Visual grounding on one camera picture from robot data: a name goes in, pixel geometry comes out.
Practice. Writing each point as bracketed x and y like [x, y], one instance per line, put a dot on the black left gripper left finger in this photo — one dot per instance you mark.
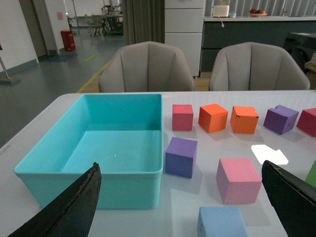
[71, 213]

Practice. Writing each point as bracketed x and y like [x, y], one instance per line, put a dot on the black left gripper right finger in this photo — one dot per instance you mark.
[293, 199]

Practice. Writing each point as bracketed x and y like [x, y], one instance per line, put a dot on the light blue foam cube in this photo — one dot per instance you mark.
[220, 222]

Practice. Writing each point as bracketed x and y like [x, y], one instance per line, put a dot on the green foam cube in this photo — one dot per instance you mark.
[311, 177]

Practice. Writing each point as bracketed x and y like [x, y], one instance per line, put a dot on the pink foam cube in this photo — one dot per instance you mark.
[238, 181]

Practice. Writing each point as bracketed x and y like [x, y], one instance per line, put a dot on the dark red foam cube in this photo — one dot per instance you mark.
[307, 121]

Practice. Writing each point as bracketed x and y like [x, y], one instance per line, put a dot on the purple foam cube notched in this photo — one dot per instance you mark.
[280, 119]

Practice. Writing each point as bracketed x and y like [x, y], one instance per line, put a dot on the orange foam cube chipped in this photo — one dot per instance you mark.
[244, 119]

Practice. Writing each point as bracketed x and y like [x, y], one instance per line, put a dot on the turquoise plastic bin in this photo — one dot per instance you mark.
[123, 133]

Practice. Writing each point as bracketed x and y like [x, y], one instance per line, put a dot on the orange foam cube left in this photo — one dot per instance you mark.
[212, 118]

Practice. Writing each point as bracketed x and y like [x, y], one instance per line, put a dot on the purple foam cube front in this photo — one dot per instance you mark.
[180, 157]

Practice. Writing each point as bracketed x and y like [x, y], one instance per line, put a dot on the red foam cube left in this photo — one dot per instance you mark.
[182, 117]

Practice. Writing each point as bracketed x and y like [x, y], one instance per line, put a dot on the right beige armchair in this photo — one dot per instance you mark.
[256, 67]

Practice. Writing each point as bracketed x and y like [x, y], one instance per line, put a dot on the beige armchair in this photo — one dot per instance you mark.
[256, 67]
[147, 67]

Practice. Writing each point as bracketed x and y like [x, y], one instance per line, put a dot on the left beige armchair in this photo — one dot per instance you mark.
[147, 67]

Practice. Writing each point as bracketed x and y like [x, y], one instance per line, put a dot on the red trash bin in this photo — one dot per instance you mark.
[68, 40]

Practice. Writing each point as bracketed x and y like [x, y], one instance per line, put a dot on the dark grey counter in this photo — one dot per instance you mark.
[220, 33]

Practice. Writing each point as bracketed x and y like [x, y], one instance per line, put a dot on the fruit bowl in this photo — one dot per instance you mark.
[257, 13]

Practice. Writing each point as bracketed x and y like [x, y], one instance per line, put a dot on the white toaster appliance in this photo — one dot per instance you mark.
[221, 11]

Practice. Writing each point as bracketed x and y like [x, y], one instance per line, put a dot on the grey curtain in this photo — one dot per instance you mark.
[143, 20]

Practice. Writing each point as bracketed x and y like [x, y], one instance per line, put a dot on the white drawer cabinet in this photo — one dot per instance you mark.
[183, 29]

